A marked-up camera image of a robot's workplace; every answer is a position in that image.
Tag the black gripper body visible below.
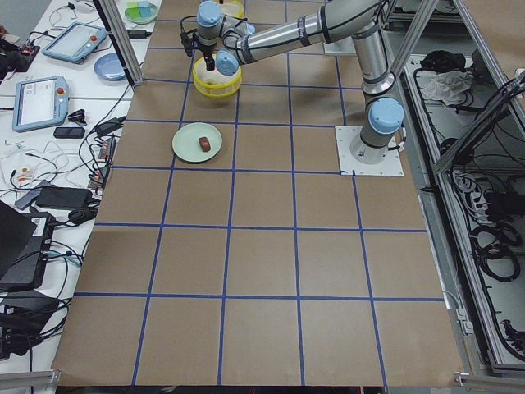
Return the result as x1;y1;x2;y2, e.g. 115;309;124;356
197;36;217;61

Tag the yellow steamer basket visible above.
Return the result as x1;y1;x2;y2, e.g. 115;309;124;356
218;0;244;19
192;57;242;99

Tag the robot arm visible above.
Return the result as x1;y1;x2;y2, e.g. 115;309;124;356
184;1;404;149

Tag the white steamer cloth middle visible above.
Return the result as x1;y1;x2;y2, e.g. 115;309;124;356
194;62;237;85

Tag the black power adapter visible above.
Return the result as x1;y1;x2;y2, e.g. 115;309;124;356
126;29;151;39

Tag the green bowl with sponges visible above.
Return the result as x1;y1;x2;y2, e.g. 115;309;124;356
124;1;159;25

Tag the brown bun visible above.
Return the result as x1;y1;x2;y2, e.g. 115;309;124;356
199;136;212;152

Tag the light green plate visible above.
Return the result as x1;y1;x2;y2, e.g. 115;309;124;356
172;122;222;163

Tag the blue plate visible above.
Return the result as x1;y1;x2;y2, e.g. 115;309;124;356
94;53;126;81

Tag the teach pendant far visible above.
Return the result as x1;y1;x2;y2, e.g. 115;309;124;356
43;22;107;64

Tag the teach pendant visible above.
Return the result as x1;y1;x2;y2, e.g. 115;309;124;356
43;22;107;64
12;76;69;133

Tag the teach pendant near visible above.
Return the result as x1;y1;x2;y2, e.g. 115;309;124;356
12;76;69;133

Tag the white crumpled cloth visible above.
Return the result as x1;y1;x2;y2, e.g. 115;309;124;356
422;71;473;106

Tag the black laptop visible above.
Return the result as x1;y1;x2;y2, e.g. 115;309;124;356
1;203;55;292

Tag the aluminium frame post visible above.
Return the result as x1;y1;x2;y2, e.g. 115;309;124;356
94;0;144;88

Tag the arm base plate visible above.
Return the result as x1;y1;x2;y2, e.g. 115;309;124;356
335;126;404;176

